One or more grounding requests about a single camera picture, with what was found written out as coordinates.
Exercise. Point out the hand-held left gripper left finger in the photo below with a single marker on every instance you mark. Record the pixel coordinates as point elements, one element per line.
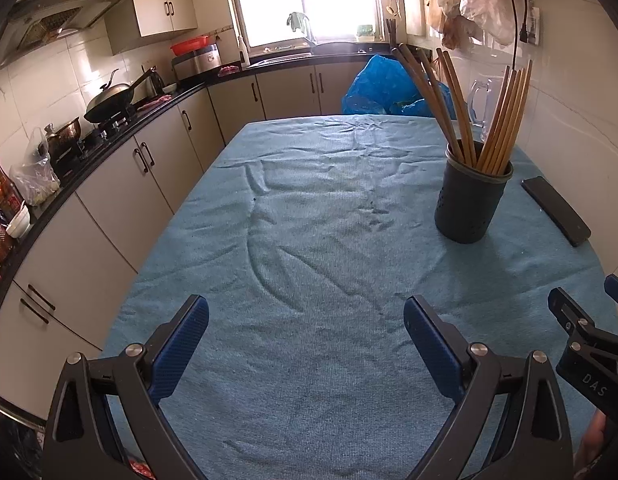
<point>181,345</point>

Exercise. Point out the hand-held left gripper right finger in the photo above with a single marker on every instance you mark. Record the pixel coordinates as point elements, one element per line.
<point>434,350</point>

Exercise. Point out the dark grey chopstick holder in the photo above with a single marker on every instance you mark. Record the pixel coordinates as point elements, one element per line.
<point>469,205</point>

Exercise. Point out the bunch of wooden chopsticks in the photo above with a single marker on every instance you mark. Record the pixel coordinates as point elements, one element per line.
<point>504,120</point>

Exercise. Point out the person's right hand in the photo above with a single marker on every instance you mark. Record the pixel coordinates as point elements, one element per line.
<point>591,440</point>

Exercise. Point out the black smartphone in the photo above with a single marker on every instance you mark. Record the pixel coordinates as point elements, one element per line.
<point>556,210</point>

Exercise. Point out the beige lower kitchen cabinets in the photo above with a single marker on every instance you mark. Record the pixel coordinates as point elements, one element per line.
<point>114,200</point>

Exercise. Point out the beige kitchen cabinets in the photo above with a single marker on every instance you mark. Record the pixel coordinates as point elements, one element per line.
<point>154,10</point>
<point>114,200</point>

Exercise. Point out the blue table cloth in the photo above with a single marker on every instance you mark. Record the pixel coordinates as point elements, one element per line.
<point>314,235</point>

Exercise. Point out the white bowl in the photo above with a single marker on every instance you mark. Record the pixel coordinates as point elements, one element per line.
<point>19,222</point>

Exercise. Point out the clear plastic food bag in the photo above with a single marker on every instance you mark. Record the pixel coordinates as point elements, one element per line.
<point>36,175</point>

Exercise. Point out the cluster of condiment bottles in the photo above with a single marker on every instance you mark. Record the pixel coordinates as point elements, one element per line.
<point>1,210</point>

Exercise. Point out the gas stove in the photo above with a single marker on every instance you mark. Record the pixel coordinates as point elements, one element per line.
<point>104,130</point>

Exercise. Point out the steel pot with lid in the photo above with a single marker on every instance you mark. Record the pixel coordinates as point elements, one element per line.
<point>64,135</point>

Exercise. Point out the black kitchen countertop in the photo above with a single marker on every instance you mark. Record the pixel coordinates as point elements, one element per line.
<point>189,92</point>

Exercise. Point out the black wok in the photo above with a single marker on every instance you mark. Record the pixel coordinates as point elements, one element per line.
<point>109,102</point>

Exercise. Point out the blue plastic bag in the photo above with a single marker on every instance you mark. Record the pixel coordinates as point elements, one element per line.
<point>384,85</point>

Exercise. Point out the pink rag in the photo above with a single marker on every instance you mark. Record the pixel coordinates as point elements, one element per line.
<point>229,70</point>

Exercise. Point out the silver rice cooker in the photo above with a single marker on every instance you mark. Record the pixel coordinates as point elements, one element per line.
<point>196,62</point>

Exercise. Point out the white bottle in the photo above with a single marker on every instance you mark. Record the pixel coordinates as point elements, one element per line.
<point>243,52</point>

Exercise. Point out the red plastic basin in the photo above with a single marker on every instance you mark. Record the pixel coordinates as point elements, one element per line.
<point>189,46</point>

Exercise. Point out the translucent white plastic bag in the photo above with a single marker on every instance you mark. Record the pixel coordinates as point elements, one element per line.
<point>489,5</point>

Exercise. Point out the brown plastic bag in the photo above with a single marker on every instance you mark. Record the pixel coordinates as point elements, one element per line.
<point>451,20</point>

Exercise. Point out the dark utensil cluster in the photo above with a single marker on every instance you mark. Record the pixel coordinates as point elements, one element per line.
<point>390,32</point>

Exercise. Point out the small green container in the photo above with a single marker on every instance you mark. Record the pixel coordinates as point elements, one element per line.
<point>366,32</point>

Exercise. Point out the beige upper kitchen cabinets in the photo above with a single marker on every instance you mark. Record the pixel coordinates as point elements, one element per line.
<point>154,10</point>

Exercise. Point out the white cutting board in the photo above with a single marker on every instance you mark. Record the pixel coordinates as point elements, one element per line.
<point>414,10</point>

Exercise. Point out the green cloth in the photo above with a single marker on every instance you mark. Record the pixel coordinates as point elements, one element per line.
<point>298,22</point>

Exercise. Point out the range hood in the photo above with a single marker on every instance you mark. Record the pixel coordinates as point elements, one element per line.
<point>64,10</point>

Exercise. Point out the white wall power socket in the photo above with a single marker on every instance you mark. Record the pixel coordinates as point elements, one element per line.
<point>535,25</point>

